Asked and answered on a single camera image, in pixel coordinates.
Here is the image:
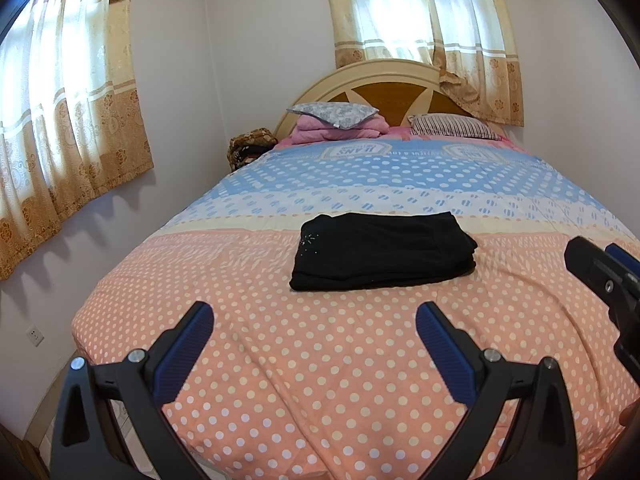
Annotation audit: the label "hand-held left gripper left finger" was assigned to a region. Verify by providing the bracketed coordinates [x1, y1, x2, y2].
[50, 301, 215, 480]

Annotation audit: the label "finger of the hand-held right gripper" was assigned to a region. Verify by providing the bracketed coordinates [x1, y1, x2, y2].
[565, 238, 629, 311]
[605, 242, 640, 281]

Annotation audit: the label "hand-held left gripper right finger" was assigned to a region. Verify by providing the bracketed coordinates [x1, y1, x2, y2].
[416, 302, 591, 480]

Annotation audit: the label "black pants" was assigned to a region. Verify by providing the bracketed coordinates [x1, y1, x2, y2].
[289, 211, 478, 292]

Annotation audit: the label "polka dot bedspread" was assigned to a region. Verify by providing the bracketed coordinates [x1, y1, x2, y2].
[71, 139, 640, 480]

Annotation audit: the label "striped pillow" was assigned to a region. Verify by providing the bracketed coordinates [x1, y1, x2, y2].
[407, 113, 503, 140]

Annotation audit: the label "brown patterned bag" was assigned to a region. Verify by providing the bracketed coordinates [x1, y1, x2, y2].
[228, 129, 278, 173]

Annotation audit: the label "pink bed sheet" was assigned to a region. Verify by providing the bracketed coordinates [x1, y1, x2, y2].
[274, 126, 516, 150]

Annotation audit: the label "pink folded blanket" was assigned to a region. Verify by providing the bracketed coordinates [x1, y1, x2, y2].
[291, 114, 388, 145]

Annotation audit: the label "grey floral pillow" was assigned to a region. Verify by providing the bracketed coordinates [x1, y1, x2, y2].
[286, 102, 379, 129]

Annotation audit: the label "beige floral curtain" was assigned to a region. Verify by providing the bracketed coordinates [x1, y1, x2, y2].
[319, 0, 525, 127]
[0, 0, 155, 281]

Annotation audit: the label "cream wooden headboard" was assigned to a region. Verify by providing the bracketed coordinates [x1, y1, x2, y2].
[274, 59, 501, 140]

